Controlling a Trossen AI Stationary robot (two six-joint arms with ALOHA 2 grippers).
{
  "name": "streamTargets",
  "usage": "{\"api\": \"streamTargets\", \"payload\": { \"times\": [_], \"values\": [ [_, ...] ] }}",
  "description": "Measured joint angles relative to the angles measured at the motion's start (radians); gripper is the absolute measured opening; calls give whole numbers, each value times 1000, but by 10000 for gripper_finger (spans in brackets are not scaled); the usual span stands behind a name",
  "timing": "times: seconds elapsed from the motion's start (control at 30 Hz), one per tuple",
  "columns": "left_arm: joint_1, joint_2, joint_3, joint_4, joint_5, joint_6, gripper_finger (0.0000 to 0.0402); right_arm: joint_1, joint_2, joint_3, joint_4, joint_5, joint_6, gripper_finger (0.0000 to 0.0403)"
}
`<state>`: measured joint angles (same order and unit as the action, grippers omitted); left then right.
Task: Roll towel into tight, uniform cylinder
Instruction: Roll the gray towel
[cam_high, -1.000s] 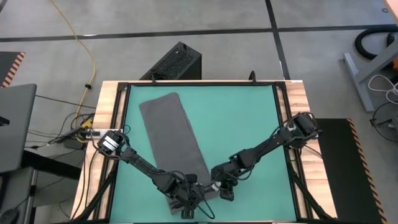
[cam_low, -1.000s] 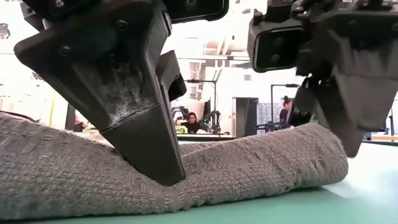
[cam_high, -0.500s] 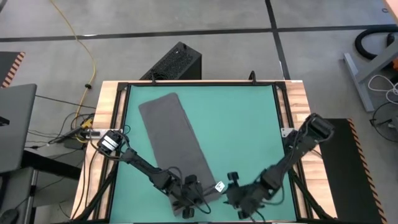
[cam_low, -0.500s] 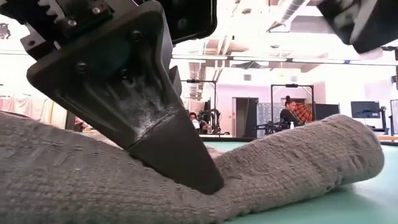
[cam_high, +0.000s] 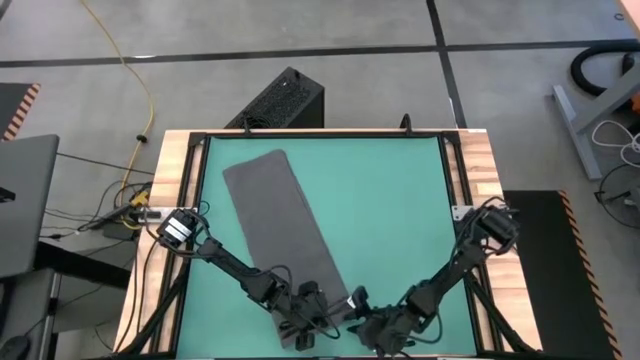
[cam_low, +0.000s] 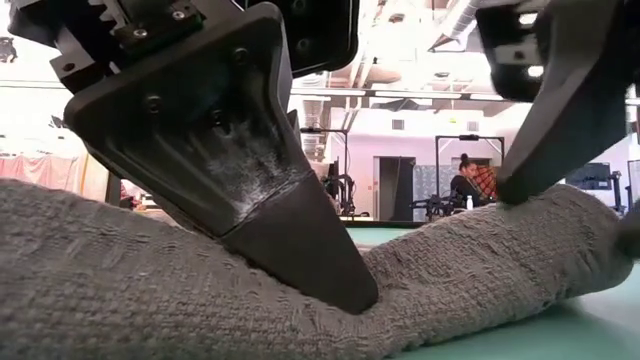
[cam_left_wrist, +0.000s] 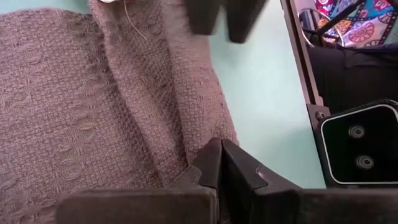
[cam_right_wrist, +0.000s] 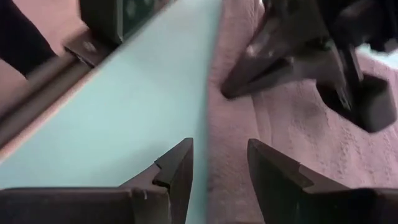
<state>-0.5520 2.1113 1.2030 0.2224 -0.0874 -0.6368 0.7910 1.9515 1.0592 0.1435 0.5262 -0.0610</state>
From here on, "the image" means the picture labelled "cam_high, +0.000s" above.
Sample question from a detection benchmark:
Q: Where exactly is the black computer mouse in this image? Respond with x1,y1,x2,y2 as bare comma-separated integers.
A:
0,333,32,360

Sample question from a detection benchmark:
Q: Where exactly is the white cable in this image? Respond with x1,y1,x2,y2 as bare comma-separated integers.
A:
591,118,640,169

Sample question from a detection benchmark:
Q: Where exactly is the grey woven towel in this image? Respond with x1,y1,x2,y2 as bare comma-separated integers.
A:
222,148,352,350

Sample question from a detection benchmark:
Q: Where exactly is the black desk base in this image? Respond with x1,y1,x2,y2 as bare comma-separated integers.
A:
34,240,132,290

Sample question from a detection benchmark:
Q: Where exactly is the black aluminium table frame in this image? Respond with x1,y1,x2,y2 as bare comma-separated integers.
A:
117,130,531,360

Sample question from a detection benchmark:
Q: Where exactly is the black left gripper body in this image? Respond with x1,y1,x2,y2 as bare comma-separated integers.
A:
272,279,344,352

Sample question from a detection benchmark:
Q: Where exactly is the black vacuum hose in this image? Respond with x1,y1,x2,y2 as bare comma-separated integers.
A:
569,42,640,99

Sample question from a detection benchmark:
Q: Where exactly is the thin black floor cable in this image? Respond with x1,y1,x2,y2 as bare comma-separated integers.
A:
54,151,156,176

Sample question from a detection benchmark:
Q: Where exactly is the yellow extension cable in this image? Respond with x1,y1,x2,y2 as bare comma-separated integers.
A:
78,0,156,207

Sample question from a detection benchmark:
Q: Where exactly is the green table mat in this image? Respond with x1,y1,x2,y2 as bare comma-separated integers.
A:
175,135,479,357

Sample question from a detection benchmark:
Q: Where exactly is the black power strip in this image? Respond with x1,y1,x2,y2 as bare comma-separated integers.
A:
79,199,151,242

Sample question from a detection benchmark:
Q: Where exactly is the wooden desk corner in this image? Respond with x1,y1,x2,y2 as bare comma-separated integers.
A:
615,0,640,37

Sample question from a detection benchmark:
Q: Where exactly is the black computer tower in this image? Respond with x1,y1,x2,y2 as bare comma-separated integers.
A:
223,66,326,130

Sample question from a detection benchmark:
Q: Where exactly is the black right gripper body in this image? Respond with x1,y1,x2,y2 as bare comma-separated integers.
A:
348,285,419,357

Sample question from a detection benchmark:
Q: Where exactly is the black looped cable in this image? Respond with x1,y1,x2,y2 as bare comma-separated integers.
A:
594,163,640,231

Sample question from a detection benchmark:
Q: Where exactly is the black mat orange striped edge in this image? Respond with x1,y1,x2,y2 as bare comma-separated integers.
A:
0,82,42,142
502,189,625,360

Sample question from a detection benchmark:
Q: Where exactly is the grey metal desk leg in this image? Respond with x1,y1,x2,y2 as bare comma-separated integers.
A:
552,74,640,181

